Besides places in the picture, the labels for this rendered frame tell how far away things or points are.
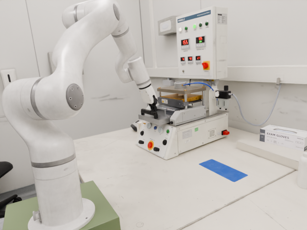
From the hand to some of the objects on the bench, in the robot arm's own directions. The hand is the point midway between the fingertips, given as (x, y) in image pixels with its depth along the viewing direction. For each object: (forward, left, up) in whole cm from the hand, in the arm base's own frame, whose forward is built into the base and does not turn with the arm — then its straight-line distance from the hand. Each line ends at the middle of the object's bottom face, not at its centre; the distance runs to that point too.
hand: (154, 108), depth 134 cm
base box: (+22, +3, -25) cm, 34 cm away
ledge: (+58, -66, -29) cm, 92 cm away
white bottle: (+32, -69, -30) cm, 82 cm away
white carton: (+58, -43, -23) cm, 76 cm away
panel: (-6, +1, -25) cm, 26 cm away
